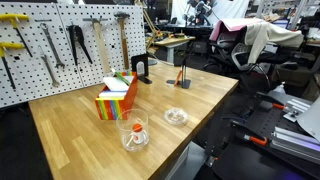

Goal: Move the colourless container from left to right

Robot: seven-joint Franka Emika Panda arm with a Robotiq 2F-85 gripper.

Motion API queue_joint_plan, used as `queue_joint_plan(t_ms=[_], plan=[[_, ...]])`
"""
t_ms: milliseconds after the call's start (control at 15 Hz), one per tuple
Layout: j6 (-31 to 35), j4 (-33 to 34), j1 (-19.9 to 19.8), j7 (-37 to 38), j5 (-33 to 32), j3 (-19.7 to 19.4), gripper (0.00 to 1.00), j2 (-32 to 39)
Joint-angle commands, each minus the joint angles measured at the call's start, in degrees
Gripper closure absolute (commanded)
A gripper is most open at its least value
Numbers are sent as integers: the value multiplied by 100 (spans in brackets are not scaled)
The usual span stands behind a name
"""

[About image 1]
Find clear glass container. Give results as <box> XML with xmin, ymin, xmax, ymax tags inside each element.
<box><xmin>116</xmin><ymin>109</ymin><xmax>149</xmax><ymax>151</ymax></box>

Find black metal bookend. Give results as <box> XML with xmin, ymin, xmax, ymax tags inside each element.
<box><xmin>166</xmin><ymin>60</ymin><xmax>191</xmax><ymax>89</ymax></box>
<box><xmin>131</xmin><ymin>54</ymin><xmax>152</xmax><ymax>84</ymax></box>

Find white notepad in box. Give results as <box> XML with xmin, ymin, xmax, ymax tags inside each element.
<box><xmin>99</xmin><ymin>77</ymin><xmax>129</xmax><ymax>98</ymax></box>

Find small orange-capped white bottle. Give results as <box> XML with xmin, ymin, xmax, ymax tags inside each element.
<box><xmin>132</xmin><ymin>123</ymin><xmax>145</xmax><ymax>144</ymax></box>

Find rainbow striped orange box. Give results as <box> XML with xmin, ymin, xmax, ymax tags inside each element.
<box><xmin>95</xmin><ymin>72</ymin><xmax>137</xmax><ymax>120</ymax></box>

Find black office chair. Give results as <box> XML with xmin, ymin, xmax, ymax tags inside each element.
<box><xmin>203</xmin><ymin>22</ymin><xmax>289</xmax><ymax>87</ymax></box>

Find wooden desk lamp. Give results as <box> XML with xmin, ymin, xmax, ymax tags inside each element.
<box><xmin>134</xmin><ymin>0</ymin><xmax>157</xmax><ymax>66</ymax></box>

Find black pliers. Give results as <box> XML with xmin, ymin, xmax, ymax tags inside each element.
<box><xmin>67</xmin><ymin>25</ymin><xmax>93</xmax><ymax>65</ymax></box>

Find long silver wrench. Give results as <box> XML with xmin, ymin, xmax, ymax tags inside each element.
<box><xmin>40</xmin><ymin>23</ymin><xmax>65</xmax><ymax>69</ymax></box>

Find short silver wrench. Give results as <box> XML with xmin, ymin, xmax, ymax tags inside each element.
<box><xmin>40</xmin><ymin>54</ymin><xmax>60</xmax><ymax>87</ymax></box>

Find beige cloth on chair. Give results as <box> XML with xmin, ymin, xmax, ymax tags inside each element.
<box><xmin>244</xmin><ymin>22</ymin><xmax>303</xmax><ymax>64</ymax></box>

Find white pegboard panel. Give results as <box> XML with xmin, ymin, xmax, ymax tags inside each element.
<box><xmin>0</xmin><ymin>2</ymin><xmax>146</xmax><ymax>108</ymax></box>

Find aluminium extrusion bars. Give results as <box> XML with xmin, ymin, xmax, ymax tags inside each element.
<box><xmin>270</xmin><ymin>127</ymin><xmax>320</xmax><ymax>165</ymax></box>

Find dark wooden handle hammer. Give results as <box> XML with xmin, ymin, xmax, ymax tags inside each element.
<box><xmin>114</xmin><ymin>11</ymin><xmax>129</xmax><ymax>70</ymax></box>

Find light wooden handle hammer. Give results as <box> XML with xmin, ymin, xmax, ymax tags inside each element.
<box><xmin>84</xmin><ymin>16</ymin><xmax>110</xmax><ymax>73</ymax></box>

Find orange handled tool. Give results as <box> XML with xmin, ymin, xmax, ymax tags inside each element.
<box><xmin>237</xmin><ymin>133</ymin><xmax>267</xmax><ymax>146</ymax></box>

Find yellow T-handle hex key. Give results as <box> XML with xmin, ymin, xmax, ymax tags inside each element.
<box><xmin>0</xmin><ymin>14</ymin><xmax>31</xmax><ymax>55</ymax></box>

